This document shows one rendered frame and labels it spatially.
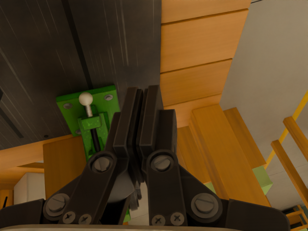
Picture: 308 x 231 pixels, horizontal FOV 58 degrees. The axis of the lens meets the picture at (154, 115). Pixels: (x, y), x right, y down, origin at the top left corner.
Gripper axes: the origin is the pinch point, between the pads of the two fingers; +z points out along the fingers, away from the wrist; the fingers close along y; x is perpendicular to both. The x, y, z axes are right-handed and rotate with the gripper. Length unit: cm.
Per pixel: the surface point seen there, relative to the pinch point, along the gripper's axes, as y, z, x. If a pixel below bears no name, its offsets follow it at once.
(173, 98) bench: -4, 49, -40
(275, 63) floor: 65, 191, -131
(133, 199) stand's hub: -10.5, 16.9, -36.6
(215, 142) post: 6, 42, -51
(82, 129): -20.6, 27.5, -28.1
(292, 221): 275, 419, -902
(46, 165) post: -38, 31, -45
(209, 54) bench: 5, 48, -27
